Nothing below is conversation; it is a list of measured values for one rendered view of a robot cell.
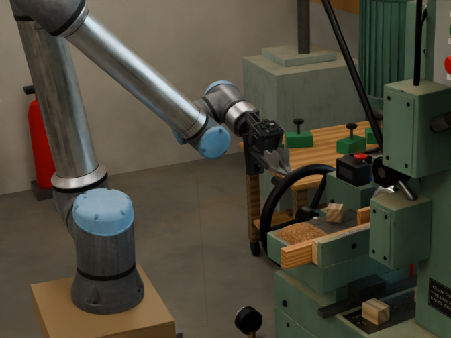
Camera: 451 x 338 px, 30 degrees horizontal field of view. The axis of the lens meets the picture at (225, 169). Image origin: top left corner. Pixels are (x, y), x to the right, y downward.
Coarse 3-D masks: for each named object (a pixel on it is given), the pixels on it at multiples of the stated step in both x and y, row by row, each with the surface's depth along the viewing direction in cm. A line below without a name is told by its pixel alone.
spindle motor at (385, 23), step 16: (368, 0) 162; (384, 0) 159; (400, 0) 157; (368, 16) 162; (384, 16) 160; (400, 16) 159; (368, 32) 164; (384, 32) 161; (400, 32) 160; (368, 48) 165; (384, 48) 162; (400, 48) 161; (368, 64) 166; (384, 64) 163; (400, 64) 162; (368, 80) 167; (384, 80) 164; (400, 80) 163; (368, 96) 168
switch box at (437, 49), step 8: (440, 0) 133; (448, 0) 131; (440, 8) 133; (448, 8) 132; (440, 16) 134; (448, 16) 132; (440, 24) 134; (448, 24) 132; (440, 32) 134; (448, 32) 133; (440, 40) 135; (440, 48) 135; (448, 48) 134; (440, 56) 136; (440, 64) 136; (440, 72) 136; (440, 80) 137; (448, 80) 135
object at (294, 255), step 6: (348, 228) 177; (330, 234) 175; (288, 246) 170; (294, 246) 170; (300, 246) 170; (306, 246) 170; (282, 252) 169; (288, 252) 168; (294, 252) 169; (300, 252) 170; (306, 252) 171; (282, 258) 170; (288, 258) 169; (294, 258) 169; (300, 258) 170; (306, 258) 171; (282, 264) 170; (288, 264) 169; (294, 264) 170; (300, 264) 171
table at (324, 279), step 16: (320, 224) 189; (336, 224) 189; (352, 224) 188; (272, 240) 185; (272, 256) 186; (368, 256) 175; (304, 272) 176; (320, 272) 170; (336, 272) 172; (352, 272) 174; (368, 272) 176; (384, 272) 178; (320, 288) 171; (336, 288) 173
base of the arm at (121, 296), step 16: (80, 272) 213; (128, 272) 213; (80, 288) 213; (96, 288) 211; (112, 288) 211; (128, 288) 213; (80, 304) 213; (96, 304) 211; (112, 304) 211; (128, 304) 213
